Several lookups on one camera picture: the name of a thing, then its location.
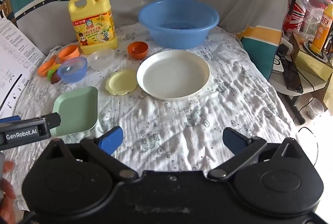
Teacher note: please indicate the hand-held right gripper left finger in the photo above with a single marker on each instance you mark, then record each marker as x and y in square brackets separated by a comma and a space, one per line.
[112, 139]

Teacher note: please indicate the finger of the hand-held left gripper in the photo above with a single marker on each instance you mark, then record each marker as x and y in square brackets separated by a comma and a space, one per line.
[10, 119]
[52, 120]

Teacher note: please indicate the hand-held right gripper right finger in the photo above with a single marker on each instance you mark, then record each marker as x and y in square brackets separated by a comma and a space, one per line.
[235, 140]

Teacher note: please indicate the green square plate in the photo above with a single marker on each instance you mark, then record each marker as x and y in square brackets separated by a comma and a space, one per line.
[75, 107]

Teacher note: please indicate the clear blue plastic bowl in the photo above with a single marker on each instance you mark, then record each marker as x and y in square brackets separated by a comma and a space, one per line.
[71, 70]

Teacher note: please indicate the small yellow scalloped plate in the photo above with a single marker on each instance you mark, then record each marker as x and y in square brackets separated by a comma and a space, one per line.
[121, 82]

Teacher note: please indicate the green bowl with food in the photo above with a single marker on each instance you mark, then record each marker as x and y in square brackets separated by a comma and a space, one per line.
[173, 75]

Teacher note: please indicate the person's left hand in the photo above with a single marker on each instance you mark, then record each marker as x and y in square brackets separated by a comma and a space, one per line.
[7, 195]

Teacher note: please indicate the brown toy fruit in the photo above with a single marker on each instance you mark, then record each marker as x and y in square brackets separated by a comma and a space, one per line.
[55, 79]

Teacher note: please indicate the green toy fruit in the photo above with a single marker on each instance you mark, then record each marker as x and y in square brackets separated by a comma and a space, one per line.
[50, 73]

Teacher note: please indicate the orange small dish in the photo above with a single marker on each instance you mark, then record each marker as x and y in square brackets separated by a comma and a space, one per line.
[44, 68]

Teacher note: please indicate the white printed blanket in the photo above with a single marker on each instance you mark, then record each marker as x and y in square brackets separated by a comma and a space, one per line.
[182, 120]

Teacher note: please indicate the white printed instruction sheet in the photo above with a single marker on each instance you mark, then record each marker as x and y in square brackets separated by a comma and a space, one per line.
[15, 57]

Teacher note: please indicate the light orange cup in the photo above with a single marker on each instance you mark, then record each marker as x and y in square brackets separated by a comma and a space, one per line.
[69, 53]

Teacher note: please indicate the white side table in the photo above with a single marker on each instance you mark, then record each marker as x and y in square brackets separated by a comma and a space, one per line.
[279, 83]

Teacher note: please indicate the clear plastic cup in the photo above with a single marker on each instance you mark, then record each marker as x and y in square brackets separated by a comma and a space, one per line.
[314, 108]

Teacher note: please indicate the black phone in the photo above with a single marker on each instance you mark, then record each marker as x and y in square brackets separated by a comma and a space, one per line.
[291, 75]

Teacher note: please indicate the white round device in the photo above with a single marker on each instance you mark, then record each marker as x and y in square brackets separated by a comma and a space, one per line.
[277, 64]

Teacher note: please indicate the dark orange small bowl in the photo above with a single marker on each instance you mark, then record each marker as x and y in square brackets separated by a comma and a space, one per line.
[138, 51]

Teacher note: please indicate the yellow detergent jug with pump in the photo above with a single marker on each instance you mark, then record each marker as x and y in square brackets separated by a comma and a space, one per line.
[93, 28]

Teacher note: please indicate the yellow cardboard box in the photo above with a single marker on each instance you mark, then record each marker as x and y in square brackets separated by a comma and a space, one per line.
[312, 65]

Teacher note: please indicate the large blue plastic basin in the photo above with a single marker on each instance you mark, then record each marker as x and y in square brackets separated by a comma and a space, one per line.
[179, 31]

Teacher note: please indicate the yellow squeeze bottle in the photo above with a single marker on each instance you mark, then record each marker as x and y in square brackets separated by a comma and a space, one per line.
[321, 34]

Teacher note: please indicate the red packaging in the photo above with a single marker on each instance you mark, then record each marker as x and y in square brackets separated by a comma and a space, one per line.
[296, 13]

